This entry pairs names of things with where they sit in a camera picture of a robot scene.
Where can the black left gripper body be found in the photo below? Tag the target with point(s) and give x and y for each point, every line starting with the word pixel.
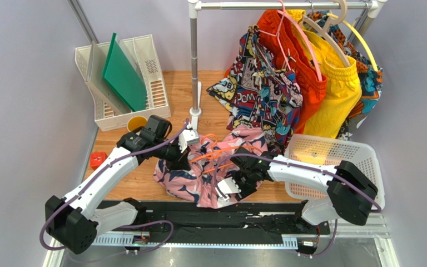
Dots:
pixel 173 155

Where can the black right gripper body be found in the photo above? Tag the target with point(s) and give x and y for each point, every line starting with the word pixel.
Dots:
pixel 241 172

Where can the pink shark print shorts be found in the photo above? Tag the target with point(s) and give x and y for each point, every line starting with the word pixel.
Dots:
pixel 197 187

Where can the orange plastic hanger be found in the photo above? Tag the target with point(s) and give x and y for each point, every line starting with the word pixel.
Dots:
pixel 207 154

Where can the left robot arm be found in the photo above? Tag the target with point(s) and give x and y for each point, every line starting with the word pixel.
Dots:
pixel 75 220

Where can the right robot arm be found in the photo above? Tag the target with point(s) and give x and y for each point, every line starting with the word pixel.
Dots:
pixel 349 194

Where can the comic print shorts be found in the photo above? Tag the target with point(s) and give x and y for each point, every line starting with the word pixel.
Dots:
pixel 258 95

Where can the yellow shorts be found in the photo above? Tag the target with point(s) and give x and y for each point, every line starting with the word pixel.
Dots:
pixel 342 88

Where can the blue orange patterned shorts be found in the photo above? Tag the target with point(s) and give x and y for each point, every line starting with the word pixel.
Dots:
pixel 370 83

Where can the pink plastic hanger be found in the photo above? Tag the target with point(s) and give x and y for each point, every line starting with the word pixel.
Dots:
pixel 296 16

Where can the yellow plastic hanger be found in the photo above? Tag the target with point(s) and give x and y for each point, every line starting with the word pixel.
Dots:
pixel 364 61

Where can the yellow cup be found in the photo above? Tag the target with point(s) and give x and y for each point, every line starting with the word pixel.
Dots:
pixel 135 123

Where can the white plastic laundry basket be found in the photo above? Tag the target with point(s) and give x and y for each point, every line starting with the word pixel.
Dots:
pixel 327 151

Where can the red cube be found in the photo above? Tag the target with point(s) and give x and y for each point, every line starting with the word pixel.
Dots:
pixel 97 159

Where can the green plastic board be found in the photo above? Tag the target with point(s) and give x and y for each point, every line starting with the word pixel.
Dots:
pixel 121 74

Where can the grey plastic board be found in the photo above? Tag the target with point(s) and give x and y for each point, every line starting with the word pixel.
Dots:
pixel 95 81

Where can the white plastic file rack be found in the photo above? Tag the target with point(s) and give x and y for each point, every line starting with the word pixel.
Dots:
pixel 148 67

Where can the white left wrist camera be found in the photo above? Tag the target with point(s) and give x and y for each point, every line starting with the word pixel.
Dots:
pixel 189 136

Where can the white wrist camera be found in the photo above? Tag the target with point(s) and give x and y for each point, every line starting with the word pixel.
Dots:
pixel 189 136
pixel 226 187

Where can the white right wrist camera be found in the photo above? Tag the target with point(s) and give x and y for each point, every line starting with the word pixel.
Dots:
pixel 226 187

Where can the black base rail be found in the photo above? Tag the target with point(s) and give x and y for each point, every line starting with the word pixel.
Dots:
pixel 246 223

